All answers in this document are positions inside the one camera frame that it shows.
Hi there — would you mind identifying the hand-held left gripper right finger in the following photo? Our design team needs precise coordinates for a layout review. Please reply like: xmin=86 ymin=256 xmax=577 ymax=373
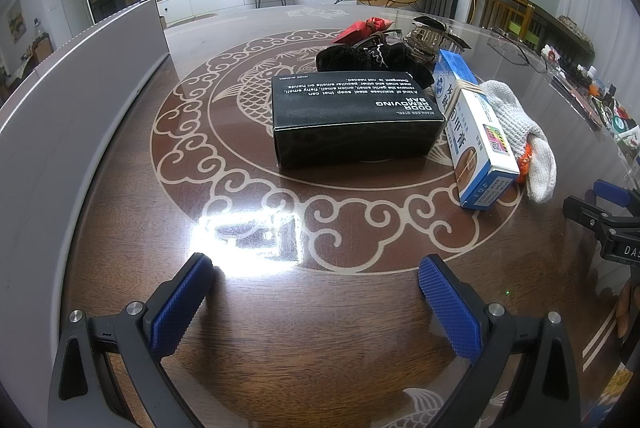
xmin=418 ymin=253 xmax=583 ymax=428

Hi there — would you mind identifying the person's right hand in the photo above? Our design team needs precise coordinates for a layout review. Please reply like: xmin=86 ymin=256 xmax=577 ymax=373
xmin=616 ymin=282 xmax=640 ymax=361

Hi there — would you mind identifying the red gift pouch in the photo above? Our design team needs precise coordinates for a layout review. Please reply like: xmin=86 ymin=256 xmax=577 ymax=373
xmin=332 ymin=17 xmax=396 ymax=45

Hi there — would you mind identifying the dark wooden sideboard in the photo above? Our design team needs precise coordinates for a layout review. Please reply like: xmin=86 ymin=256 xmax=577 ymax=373
xmin=520 ymin=0 xmax=596 ymax=64

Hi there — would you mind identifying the metal comb hair clip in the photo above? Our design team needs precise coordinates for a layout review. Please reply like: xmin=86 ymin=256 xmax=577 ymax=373
xmin=406 ymin=22 xmax=471 ymax=59

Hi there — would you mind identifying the white foam storage box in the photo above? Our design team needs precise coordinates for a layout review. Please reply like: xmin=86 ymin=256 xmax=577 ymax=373
xmin=0 ymin=0 xmax=171 ymax=409

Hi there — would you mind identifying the blue and white carton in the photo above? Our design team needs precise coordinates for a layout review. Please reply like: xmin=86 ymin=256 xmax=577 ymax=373
xmin=432 ymin=49 xmax=521 ymax=210

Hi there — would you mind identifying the brown patterned glass desktop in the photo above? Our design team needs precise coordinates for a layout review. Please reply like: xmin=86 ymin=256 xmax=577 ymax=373
xmin=60 ymin=3 xmax=640 ymax=428

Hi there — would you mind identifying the framed wall picture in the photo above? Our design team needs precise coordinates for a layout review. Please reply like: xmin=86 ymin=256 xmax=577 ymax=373
xmin=7 ymin=0 xmax=26 ymax=42

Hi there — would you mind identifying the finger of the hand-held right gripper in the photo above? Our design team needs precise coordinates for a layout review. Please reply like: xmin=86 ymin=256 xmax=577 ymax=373
xmin=594 ymin=179 xmax=640 ymax=210
xmin=562 ymin=195 xmax=640 ymax=235

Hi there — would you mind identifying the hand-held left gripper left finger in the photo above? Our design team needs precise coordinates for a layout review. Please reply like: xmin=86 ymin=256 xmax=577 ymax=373
xmin=47 ymin=252 xmax=216 ymax=428

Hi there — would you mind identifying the pile of small desk clutter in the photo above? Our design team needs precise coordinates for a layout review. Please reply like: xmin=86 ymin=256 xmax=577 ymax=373
xmin=542 ymin=43 xmax=640 ymax=169

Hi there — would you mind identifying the black velvet drawstring pouch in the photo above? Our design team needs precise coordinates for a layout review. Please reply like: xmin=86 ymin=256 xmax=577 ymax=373
xmin=316 ymin=39 xmax=435 ymax=90

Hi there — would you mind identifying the white knit glove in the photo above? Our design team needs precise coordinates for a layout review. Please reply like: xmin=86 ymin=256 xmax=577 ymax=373
xmin=479 ymin=80 xmax=557 ymax=203

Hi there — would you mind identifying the black cardboard box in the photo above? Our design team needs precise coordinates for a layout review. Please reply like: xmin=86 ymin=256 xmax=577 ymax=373
xmin=271 ymin=71 xmax=446 ymax=169

